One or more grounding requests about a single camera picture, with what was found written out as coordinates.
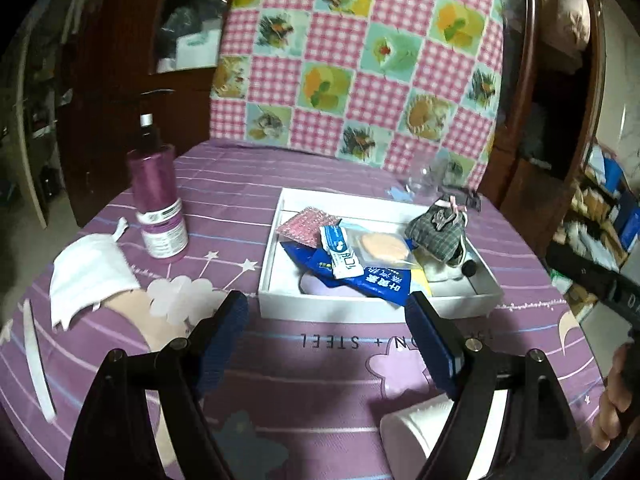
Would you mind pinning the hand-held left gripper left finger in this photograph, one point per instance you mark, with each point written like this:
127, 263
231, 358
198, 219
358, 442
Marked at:
225, 340

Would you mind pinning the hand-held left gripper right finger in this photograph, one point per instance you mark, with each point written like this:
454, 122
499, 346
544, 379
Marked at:
430, 340

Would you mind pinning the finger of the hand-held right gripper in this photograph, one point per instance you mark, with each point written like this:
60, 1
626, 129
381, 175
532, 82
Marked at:
580, 272

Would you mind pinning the yellow printed packet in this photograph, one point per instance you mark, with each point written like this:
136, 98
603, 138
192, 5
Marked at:
420, 280

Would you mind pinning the white fluffy plush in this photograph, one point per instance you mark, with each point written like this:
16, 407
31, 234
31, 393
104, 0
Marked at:
442, 271

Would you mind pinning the blue printed packet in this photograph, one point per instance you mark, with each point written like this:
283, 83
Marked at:
380, 282

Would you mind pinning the white cardboard box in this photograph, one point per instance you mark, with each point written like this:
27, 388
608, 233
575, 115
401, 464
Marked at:
350, 306

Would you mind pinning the person's right hand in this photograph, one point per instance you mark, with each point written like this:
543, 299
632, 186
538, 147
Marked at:
607, 410

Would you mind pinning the pile of cluttered boxes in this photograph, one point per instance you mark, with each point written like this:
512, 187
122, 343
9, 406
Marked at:
600, 200

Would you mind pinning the white cylindrical container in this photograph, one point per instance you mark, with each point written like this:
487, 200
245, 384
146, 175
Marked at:
415, 425

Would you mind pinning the clear bag with orange puff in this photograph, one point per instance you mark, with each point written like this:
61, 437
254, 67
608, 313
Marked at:
382, 247

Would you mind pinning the plaid sachet with ribbon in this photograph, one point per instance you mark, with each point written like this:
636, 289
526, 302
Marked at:
435, 235

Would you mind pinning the brown wooden shelf unit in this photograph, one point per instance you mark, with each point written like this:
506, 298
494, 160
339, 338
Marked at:
520, 180

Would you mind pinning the small blue white packet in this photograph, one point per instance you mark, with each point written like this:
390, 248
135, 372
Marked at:
340, 255

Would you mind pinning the pink checkered pouch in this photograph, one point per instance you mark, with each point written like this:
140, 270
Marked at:
305, 227

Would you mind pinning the purple printed tablecloth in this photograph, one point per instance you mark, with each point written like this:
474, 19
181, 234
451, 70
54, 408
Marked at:
225, 200

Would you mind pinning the blue paper scrap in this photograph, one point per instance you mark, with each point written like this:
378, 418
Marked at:
398, 194

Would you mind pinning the white face mask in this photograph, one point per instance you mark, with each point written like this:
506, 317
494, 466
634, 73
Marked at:
90, 275

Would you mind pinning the clear glass cup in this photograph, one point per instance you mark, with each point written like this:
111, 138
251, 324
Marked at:
425, 182

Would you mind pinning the purple spray bottle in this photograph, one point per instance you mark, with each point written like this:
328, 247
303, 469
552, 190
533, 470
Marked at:
155, 195

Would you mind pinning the white paper strip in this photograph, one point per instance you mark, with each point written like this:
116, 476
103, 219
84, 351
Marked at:
37, 370

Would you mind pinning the pink checkered printed cushion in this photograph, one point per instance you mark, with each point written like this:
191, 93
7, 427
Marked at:
350, 60

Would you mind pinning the dark wooden cabinet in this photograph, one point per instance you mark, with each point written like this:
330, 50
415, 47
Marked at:
110, 60

